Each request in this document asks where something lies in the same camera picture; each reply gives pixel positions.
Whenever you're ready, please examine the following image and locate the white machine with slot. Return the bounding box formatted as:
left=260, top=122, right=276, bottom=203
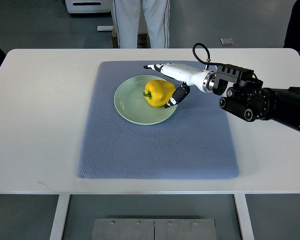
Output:
left=64, top=0, right=111, bottom=14

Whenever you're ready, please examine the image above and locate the small grey floor plate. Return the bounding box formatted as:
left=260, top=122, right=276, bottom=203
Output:
left=220, top=37, right=234, bottom=46

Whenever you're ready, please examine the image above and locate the brown cardboard box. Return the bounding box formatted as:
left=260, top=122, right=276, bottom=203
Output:
left=111, top=28, right=150, bottom=49

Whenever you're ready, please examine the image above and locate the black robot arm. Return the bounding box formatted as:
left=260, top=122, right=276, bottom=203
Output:
left=194, top=54, right=300, bottom=132

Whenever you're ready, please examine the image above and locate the person in white striped trousers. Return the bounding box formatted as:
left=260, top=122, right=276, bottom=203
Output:
left=112, top=0, right=170, bottom=49

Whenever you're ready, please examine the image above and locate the grey metal base plate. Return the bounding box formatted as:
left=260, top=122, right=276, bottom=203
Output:
left=92, top=218, right=217, bottom=240

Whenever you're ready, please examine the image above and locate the person in black trousers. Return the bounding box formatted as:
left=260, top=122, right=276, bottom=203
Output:
left=283, top=0, right=300, bottom=52

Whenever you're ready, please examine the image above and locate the blue grey quilted mat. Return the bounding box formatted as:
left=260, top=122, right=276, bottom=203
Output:
left=77, top=61, right=239, bottom=180

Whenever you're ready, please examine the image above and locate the yellow bell pepper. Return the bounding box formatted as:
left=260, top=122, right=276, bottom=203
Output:
left=143, top=79, right=176, bottom=108

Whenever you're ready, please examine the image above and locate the white table leg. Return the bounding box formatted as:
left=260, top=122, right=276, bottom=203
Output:
left=234, top=194, right=255, bottom=240
left=49, top=193, right=70, bottom=240

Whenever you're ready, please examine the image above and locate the white table left leg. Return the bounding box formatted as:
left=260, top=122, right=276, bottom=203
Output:
left=49, top=193, right=70, bottom=240

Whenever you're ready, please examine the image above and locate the light green plate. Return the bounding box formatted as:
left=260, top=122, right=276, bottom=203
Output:
left=114, top=75, right=177, bottom=125

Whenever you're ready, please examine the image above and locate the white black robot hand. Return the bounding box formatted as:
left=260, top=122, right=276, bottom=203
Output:
left=143, top=63, right=216, bottom=109

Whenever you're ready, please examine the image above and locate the white table right leg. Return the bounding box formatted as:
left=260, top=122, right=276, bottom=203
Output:
left=234, top=194, right=255, bottom=240

